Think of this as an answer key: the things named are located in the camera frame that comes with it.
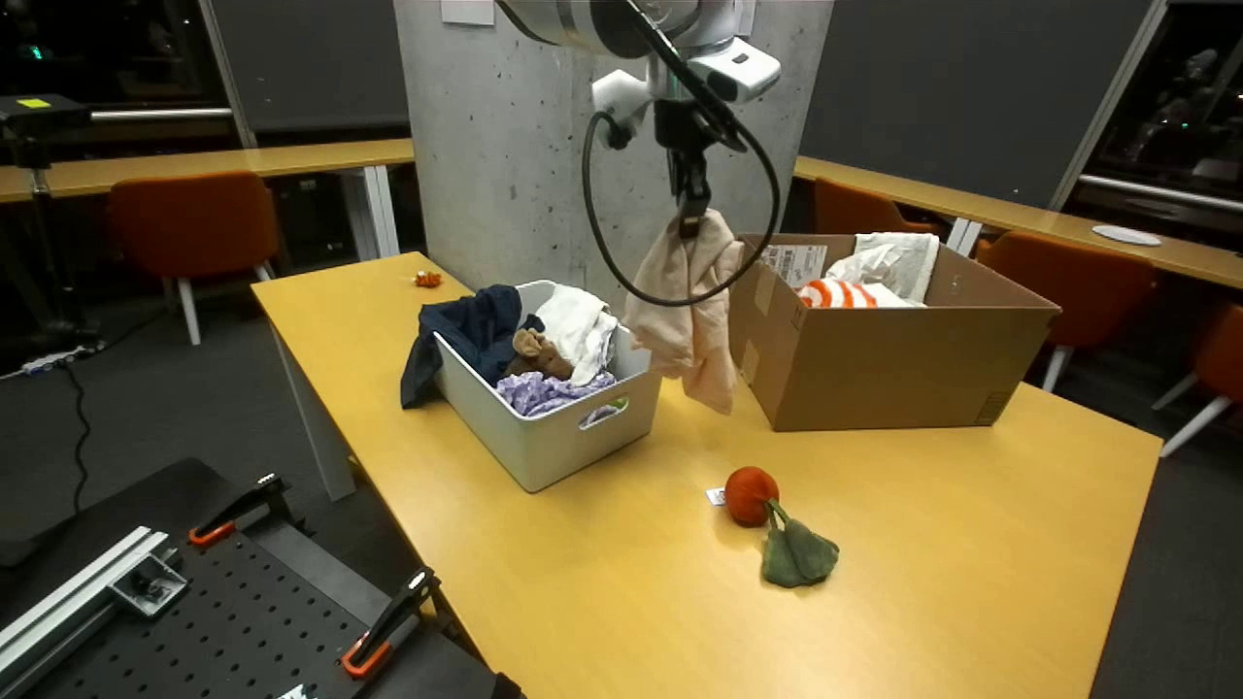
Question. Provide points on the long wooden desk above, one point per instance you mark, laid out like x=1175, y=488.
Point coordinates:
x=1029, y=221
x=243, y=160

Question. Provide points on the brown cloth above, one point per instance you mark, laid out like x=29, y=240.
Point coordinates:
x=540, y=355

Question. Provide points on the aluminium rail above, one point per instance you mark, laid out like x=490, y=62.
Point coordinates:
x=87, y=592

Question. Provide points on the white plastic basket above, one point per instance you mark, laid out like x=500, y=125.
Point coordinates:
x=544, y=442

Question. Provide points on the orange chair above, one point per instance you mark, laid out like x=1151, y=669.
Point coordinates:
x=1219, y=359
x=1068, y=282
x=194, y=223
x=859, y=209

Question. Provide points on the cardboard box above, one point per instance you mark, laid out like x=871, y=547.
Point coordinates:
x=874, y=364

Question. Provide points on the white crumpled fabric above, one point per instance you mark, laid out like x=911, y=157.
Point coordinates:
x=903, y=260

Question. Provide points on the pink cloth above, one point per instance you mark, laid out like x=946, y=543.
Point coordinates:
x=694, y=320

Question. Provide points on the window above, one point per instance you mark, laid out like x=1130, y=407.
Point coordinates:
x=1180, y=97
x=107, y=49

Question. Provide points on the white wall plate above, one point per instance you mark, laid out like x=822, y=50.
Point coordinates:
x=468, y=10

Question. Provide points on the white power strip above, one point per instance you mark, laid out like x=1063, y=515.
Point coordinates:
x=58, y=360

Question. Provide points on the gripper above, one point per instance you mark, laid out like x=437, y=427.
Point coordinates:
x=685, y=121

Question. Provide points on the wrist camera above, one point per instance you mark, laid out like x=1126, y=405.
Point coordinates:
x=743, y=68

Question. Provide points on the small orange toy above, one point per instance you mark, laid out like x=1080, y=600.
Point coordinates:
x=428, y=279

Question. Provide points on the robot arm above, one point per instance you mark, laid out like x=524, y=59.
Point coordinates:
x=583, y=21

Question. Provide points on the orange plush fruit green leaves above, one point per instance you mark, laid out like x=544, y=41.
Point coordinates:
x=753, y=495

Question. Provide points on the black orange clamp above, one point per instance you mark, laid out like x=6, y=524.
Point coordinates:
x=388, y=621
x=233, y=513

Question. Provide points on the dark blue cloth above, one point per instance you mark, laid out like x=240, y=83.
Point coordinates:
x=466, y=325

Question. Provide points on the orange white striped cloth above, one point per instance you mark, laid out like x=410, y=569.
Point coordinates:
x=837, y=293

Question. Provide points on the purple patterned cloth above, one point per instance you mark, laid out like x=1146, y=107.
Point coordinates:
x=544, y=393

